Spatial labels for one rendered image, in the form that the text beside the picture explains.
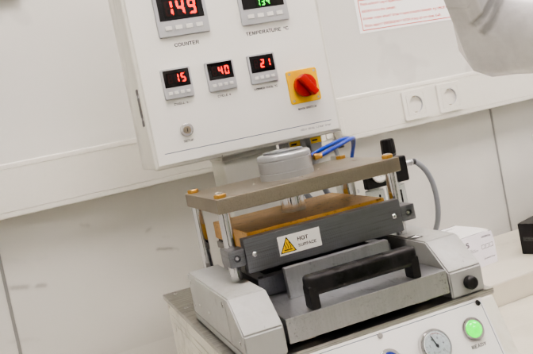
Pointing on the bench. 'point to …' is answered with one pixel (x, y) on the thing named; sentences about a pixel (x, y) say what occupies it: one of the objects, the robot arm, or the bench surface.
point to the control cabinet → (221, 60)
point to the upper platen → (293, 213)
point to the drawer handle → (359, 272)
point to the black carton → (526, 235)
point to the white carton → (477, 243)
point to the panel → (441, 318)
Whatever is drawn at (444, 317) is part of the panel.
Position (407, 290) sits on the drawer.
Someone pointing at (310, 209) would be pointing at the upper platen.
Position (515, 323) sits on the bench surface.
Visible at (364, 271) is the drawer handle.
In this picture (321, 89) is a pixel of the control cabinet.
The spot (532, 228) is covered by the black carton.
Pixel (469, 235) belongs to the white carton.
